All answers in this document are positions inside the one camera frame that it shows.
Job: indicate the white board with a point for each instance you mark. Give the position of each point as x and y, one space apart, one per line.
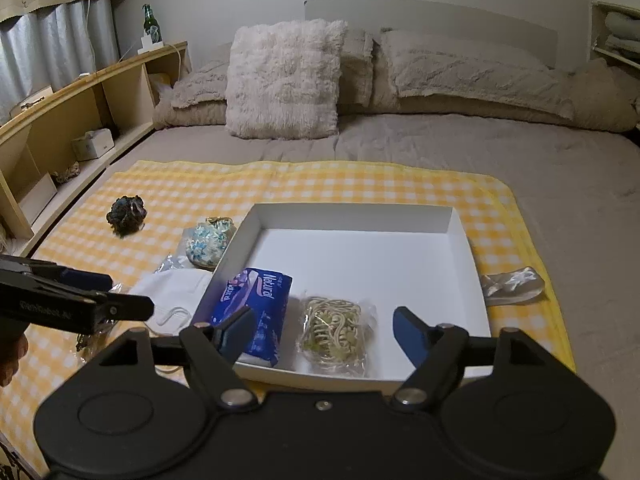
40 197

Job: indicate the grey crumpled cloth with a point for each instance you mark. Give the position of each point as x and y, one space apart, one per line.
67 172

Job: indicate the wooden shelf unit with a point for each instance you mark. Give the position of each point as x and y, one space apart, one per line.
75 95

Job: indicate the grey bed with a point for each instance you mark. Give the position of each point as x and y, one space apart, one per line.
450 145

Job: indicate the floral fabric pouch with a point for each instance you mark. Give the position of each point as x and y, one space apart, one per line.
205 242

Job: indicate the folded grey bedding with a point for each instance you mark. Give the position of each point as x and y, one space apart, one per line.
622 25

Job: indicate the beige fleece pillow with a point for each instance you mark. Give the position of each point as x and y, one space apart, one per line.
450 65
357 65

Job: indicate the person's left hand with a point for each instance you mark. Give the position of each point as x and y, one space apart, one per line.
7 360

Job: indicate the fluffy white pillow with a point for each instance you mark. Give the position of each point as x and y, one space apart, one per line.
285 80

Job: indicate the grey curtain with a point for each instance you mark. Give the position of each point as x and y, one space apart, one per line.
50 50

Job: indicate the yellow checked blanket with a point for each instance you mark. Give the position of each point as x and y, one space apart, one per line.
350 180

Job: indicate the silver foil packet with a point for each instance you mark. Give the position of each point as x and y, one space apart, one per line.
510 285

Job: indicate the white face mask packet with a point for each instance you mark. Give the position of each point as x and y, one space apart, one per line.
170 287

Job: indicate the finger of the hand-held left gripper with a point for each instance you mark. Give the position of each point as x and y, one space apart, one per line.
80 278
130 306

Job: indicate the blue tissue pack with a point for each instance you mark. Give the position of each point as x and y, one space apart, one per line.
255 295

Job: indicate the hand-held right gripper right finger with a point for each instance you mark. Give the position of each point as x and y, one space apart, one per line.
410 335

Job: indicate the white tissue box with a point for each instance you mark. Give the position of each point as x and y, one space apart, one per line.
95 144

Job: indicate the translucent grey packet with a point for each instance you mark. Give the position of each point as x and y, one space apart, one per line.
172 262

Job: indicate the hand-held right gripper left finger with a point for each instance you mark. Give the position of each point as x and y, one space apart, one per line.
237 332

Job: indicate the beige fleece blanket roll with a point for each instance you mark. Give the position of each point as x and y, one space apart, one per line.
500 112

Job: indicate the white headboard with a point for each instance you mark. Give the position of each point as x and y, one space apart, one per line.
450 20

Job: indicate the white closet shelf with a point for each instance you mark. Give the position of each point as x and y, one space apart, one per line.
597 35

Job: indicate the dark scrunchie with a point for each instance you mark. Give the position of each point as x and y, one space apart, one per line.
125 215

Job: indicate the green glass bottle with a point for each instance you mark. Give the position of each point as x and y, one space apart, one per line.
149 22

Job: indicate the white cardboard box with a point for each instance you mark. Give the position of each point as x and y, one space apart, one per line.
360 260

